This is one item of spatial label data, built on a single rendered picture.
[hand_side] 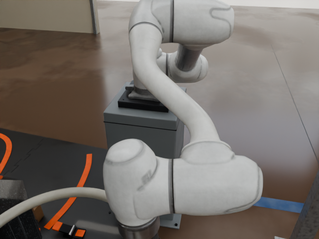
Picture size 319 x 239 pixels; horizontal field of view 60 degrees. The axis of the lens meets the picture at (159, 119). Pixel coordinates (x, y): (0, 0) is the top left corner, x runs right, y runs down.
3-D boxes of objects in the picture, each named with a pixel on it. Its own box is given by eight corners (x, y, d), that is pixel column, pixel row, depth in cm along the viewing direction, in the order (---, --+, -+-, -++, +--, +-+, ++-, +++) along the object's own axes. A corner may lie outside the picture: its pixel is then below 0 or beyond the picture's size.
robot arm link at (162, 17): (125, 17, 77) (173, 17, 77) (130, -15, 88) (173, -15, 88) (129, 54, 88) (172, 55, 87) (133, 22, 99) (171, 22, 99)
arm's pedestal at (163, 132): (128, 166, 228) (120, 77, 185) (188, 175, 219) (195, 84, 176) (105, 216, 187) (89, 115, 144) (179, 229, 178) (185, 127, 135)
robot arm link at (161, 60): (134, 77, 162) (133, 40, 150) (165, 78, 161) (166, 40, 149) (131, 89, 148) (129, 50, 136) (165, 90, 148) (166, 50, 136)
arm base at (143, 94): (130, 83, 168) (130, 75, 165) (166, 87, 164) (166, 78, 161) (120, 97, 153) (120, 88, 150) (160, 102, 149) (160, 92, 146)
